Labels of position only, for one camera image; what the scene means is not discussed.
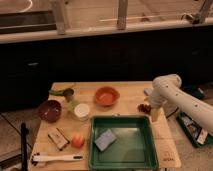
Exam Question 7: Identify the dark red grape bunch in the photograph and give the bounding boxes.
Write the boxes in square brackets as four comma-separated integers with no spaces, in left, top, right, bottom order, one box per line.
[137,104,151,114]

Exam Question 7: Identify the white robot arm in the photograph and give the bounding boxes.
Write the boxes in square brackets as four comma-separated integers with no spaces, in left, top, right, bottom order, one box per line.
[148,74,213,136]

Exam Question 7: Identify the orange bowl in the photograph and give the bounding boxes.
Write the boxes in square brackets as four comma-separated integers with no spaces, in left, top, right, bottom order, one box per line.
[94,86,120,106]

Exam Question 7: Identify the dark red bowl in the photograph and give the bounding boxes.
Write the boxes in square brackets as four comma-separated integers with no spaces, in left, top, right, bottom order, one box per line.
[37,100,62,123]

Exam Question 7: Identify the blue grey cloth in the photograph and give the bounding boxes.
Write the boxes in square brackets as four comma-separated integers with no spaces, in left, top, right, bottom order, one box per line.
[144,88,153,96]

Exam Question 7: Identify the green bin with items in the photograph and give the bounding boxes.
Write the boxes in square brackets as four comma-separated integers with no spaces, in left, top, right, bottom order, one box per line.
[176,112,213,148]

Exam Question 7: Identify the green plastic tray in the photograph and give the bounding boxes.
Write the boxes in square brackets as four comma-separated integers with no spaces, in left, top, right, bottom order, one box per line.
[88,116,159,171]

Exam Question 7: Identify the blue sponge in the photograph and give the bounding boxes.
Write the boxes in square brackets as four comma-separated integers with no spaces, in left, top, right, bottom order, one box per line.
[94,129,116,151]

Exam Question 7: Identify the white round container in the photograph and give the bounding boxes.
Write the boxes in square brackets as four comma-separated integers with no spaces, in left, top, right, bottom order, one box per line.
[74,103,90,121]

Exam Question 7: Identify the orange fruit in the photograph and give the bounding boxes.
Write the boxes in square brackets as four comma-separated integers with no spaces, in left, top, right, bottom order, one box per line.
[71,134,85,148]

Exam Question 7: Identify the light green object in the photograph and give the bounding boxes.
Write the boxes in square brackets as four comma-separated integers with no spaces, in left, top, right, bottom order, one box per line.
[68,100,80,113]

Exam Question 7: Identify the small dark cup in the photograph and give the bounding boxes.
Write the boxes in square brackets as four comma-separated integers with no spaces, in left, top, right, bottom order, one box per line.
[63,88,74,102]

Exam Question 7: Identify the small brown box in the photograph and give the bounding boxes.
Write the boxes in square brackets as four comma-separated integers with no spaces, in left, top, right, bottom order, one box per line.
[48,128,70,151]

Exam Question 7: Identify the black vertical pole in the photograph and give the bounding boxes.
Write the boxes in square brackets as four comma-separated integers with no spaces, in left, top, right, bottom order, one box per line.
[21,123,28,171]

